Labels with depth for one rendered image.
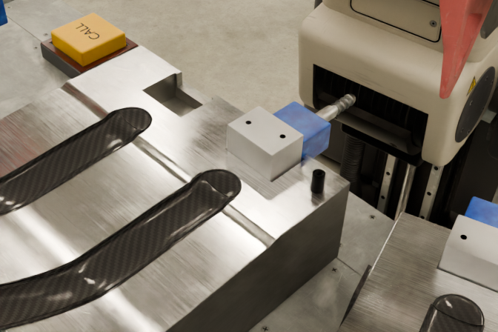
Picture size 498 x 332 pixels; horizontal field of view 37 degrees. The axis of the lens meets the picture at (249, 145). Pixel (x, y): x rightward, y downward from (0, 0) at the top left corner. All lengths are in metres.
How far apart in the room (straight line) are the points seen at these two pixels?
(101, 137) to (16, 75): 0.25
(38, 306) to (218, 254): 0.13
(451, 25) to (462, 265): 0.19
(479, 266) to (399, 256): 0.06
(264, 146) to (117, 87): 0.17
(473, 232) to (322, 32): 0.42
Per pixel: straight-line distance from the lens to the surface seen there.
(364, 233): 0.67
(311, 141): 0.60
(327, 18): 0.94
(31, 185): 0.60
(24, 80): 0.85
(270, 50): 2.31
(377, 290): 0.56
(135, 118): 0.64
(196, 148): 0.60
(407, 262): 0.58
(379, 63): 0.89
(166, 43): 2.33
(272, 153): 0.56
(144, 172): 0.59
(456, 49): 0.49
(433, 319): 0.56
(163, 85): 0.68
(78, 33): 0.85
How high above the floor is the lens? 1.29
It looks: 42 degrees down
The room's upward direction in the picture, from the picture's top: 2 degrees clockwise
